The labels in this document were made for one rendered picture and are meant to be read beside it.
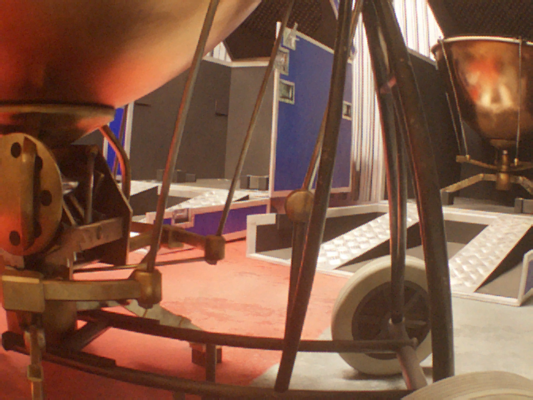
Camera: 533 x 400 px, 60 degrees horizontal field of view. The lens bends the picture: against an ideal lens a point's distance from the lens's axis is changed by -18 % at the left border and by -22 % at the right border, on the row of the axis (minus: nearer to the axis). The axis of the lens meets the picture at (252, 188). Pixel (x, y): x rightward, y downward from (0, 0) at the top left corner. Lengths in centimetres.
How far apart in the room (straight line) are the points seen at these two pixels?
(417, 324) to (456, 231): 146
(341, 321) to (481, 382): 51
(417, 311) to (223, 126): 296
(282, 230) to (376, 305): 119
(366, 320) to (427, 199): 45
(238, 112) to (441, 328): 335
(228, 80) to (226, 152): 48
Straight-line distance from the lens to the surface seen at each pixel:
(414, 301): 85
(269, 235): 195
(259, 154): 359
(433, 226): 42
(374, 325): 85
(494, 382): 35
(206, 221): 205
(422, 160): 44
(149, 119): 309
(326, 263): 174
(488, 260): 168
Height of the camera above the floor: 33
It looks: 3 degrees down
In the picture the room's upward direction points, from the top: 3 degrees clockwise
